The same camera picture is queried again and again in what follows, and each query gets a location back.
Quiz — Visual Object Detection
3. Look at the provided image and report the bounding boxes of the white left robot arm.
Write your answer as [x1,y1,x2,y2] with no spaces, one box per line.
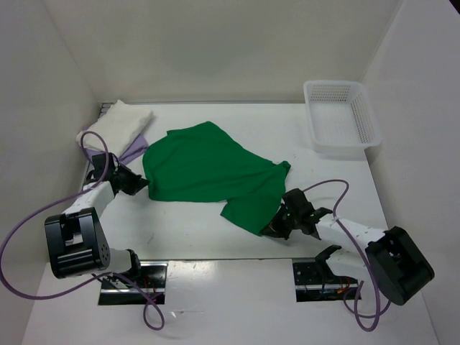
[45,153,149,288]

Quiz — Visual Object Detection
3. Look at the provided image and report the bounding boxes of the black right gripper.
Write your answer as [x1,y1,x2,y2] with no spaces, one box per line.
[260,203,300,239]

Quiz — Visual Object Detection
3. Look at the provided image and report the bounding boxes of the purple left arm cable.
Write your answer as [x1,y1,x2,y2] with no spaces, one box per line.
[0,131,165,331]

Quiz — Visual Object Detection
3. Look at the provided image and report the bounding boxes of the purple t shirt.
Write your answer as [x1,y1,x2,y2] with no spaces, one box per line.
[76,126,149,165]

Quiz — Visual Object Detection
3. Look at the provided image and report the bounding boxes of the white t shirt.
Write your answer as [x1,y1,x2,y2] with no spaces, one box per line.
[88,100,153,157]

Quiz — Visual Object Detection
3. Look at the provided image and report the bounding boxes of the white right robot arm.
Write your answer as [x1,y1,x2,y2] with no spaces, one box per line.
[262,188,435,305]

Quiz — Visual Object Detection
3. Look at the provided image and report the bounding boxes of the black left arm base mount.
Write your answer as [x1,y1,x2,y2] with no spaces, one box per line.
[98,260,168,306]

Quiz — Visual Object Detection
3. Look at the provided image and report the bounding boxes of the white plastic laundry basket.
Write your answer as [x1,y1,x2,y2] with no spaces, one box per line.
[303,80,382,155]

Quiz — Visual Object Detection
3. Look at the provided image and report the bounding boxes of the green t shirt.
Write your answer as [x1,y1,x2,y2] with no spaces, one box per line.
[142,121,291,236]

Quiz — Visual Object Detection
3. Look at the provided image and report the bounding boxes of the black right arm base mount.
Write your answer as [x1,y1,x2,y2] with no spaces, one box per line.
[292,259,358,303]

